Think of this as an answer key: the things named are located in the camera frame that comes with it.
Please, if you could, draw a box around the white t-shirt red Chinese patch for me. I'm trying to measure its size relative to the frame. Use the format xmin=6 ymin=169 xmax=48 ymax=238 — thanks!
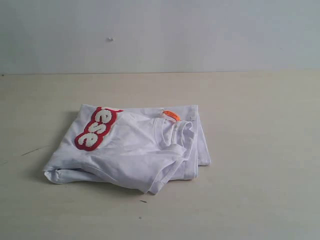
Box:
xmin=43 ymin=104 xmax=211 ymax=194

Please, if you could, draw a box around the orange hang tag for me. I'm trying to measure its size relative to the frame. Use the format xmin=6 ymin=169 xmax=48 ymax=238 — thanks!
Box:
xmin=162 ymin=110 xmax=181 ymax=122

